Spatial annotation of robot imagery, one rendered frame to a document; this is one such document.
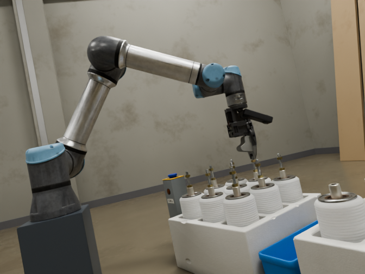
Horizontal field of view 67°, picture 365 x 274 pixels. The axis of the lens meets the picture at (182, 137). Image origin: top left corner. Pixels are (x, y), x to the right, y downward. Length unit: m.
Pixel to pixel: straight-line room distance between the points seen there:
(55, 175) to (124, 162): 2.37
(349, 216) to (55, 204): 0.77
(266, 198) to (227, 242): 0.18
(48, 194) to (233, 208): 0.56
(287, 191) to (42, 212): 0.77
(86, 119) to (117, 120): 2.26
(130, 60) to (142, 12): 2.85
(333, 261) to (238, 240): 0.25
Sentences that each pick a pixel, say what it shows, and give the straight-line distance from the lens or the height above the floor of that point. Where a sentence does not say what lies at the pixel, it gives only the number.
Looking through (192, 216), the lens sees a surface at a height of 0.19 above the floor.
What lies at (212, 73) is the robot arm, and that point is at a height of 0.64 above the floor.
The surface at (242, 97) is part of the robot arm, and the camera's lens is 1.07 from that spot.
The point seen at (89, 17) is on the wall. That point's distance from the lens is 3.74.
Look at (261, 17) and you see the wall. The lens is 4.26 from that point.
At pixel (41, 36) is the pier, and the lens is 3.61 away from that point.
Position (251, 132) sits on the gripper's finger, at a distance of 1.05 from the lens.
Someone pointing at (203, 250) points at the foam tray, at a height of 0.09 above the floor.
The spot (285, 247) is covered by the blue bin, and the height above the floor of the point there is 0.10.
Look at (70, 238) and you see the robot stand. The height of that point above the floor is 0.23.
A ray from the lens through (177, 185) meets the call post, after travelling 1.17.
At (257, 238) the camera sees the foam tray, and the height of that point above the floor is 0.15.
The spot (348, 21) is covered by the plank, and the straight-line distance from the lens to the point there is 3.28.
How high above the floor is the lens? 0.42
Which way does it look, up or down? 3 degrees up
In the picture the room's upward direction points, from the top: 12 degrees counter-clockwise
